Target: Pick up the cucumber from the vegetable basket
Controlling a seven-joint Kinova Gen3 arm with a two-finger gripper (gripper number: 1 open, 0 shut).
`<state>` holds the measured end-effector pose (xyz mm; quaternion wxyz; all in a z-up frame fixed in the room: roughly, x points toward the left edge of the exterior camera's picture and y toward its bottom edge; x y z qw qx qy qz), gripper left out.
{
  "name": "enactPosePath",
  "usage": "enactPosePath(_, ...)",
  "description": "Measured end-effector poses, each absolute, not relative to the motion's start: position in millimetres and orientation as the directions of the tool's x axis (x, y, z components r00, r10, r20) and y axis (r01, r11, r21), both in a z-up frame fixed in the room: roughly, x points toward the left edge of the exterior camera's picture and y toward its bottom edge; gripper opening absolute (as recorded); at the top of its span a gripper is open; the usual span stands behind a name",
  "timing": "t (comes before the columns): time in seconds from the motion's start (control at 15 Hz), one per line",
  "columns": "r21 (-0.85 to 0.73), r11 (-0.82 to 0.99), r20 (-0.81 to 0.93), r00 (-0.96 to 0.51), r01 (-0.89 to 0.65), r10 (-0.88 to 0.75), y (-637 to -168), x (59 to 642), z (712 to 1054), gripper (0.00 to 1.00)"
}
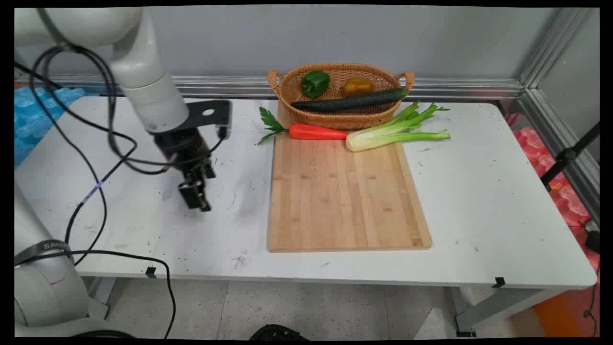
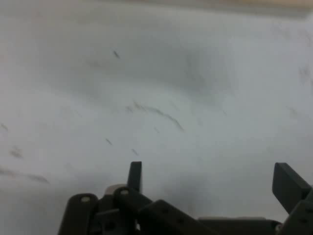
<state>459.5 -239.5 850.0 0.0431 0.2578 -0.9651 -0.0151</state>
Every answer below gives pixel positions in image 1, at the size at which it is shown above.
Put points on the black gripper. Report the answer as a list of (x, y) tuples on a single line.
[(184, 148)]

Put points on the dark green cucumber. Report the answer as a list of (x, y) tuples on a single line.
[(352, 101)]

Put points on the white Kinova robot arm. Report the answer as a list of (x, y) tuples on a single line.
[(143, 72)]

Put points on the black tape piece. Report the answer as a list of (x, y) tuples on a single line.
[(151, 272), (499, 282)]

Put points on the orange carrot with leaves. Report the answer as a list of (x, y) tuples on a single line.
[(316, 132)]

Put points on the white table leg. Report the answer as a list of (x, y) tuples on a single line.
[(103, 297)]

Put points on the bamboo cutting board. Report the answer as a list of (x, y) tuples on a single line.
[(345, 196)]

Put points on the black round floor object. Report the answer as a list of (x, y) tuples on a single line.
[(278, 332)]

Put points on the green bell pepper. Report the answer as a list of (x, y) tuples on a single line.
[(315, 84)]

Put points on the woven wicker basket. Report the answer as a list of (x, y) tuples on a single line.
[(340, 96)]

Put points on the blue bubble wrap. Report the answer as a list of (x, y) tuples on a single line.
[(33, 115)]

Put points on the orange bell pepper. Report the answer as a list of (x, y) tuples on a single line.
[(357, 86)]

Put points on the pale green celery stalk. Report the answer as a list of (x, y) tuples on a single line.
[(383, 136)]

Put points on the grey metal table leg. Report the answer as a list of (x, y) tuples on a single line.
[(503, 306)]

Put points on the red bubble wrap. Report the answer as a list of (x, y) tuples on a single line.
[(565, 191)]

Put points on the black tripod stand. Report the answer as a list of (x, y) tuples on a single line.
[(567, 155)]

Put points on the orange floor mat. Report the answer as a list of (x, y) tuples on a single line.
[(567, 314)]

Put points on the small black box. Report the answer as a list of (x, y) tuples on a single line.
[(593, 237)]

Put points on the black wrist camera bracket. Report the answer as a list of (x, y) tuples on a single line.
[(208, 115)]

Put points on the horizontal aluminium frame rail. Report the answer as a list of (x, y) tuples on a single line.
[(335, 87)]

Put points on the slanted aluminium frame rail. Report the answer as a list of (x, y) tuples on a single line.
[(562, 143)]

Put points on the upright aluminium frame post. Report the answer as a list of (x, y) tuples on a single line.
[(555, 45)]

